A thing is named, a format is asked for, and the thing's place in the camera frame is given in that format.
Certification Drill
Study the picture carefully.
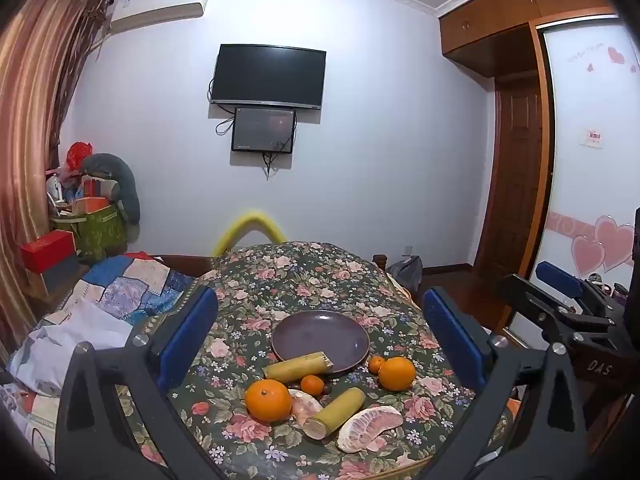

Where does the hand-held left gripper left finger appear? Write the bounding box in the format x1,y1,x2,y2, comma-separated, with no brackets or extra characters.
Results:
55,285,221,480

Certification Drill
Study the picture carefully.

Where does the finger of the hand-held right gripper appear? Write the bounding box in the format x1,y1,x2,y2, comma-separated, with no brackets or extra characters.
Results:
535,260,623,318
495,274,581,346

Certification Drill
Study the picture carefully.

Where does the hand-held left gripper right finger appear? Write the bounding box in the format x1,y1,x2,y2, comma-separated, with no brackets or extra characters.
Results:
422,286,591,480

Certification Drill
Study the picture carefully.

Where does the large orange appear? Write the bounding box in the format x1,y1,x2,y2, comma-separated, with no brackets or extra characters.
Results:
378,356,417,392
244,379,294,423

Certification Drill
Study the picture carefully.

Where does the sugarcane piece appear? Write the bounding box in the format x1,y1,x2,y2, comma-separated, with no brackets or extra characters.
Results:
301,386,367,441
263,351,334,382

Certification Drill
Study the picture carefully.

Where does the large peeled pomelo segment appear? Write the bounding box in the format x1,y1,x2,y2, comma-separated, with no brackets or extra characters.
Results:
336,406,404,453

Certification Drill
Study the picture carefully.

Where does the dark purple plate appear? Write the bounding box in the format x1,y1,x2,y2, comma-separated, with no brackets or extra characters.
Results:
271,310,371,376

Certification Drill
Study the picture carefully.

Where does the small peeled pomelo segment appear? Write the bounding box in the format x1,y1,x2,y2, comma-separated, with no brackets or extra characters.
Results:
287,389,323,428

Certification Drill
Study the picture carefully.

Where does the patchwork quilt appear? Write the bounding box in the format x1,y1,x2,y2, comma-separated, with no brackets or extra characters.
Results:
40,255,201,331

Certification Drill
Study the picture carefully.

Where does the grey bag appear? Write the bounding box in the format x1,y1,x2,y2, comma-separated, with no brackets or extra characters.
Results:
387,255,423,296

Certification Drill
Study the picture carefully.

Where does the white heart-print wardrobe door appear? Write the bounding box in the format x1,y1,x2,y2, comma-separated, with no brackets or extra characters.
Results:
505,15,640,346

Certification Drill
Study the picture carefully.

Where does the brown wooden door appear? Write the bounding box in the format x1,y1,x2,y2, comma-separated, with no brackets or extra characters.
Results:
472,77,546,278

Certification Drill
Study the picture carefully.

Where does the white cloth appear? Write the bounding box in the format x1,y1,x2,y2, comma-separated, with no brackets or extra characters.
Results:
7,310,136,396

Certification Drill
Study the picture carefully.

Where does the yellow foam tube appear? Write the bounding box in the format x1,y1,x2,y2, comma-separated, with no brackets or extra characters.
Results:
212,207,288,257

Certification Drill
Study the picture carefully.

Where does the green box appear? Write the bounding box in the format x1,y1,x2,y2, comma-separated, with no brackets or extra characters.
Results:
52,205,128,261

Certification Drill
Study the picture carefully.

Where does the dark blue box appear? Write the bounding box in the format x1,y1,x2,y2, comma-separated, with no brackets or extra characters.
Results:
37,255,93,296

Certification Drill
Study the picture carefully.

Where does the orange box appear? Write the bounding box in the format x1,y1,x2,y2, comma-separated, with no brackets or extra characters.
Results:
72,197,111,215

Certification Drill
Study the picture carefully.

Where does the red box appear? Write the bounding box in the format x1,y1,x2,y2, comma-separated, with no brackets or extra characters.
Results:
20,230,77,275

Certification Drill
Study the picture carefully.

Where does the grey plush pillow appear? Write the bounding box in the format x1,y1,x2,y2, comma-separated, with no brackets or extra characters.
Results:
81,152,142,223

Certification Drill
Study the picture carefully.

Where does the red plastic bag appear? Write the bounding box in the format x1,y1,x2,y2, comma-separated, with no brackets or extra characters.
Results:
67,141,95,171

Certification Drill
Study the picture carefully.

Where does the small black monitor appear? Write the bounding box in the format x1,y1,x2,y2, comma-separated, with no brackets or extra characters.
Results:
231,106,297,154

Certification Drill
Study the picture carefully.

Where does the wooden overhead cabinet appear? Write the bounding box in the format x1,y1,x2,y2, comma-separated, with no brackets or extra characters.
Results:
435,0,626,78

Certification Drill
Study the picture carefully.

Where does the striped pink curtain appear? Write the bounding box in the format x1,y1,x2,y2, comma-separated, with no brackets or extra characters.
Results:
0,0,113,356

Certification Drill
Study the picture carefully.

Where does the white air conditioner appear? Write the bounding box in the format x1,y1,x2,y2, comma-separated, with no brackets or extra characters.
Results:
107,0,212,37

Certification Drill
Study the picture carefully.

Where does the brown wooden bed frame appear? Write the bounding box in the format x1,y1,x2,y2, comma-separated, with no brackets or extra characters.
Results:
140,252,216,278

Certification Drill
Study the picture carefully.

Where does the black wall television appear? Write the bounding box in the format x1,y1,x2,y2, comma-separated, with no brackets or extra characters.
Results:
209,44,327,111

